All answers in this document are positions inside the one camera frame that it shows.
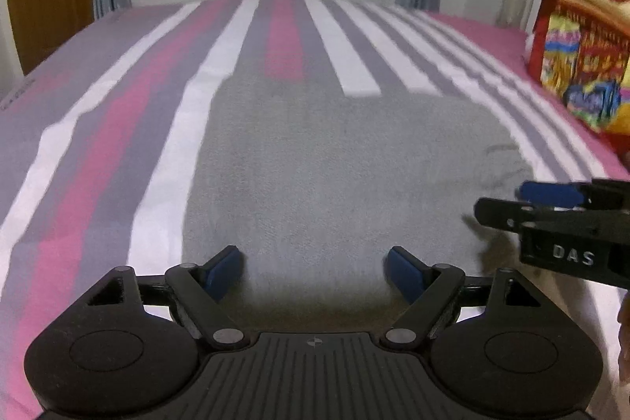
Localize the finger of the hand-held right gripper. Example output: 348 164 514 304
473 198 542 235
515 180 597 210

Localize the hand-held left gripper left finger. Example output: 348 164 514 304
87 245 252 350

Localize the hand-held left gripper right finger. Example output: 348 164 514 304
381 246 543 350

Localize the grey towel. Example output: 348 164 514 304
183 73 535 332

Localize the colourful printed blanket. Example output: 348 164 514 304
523 0 630 150

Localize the pink striped bed sheet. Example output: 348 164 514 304
0 0 630 420

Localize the white wall socket plate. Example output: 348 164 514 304
500 0 528 28

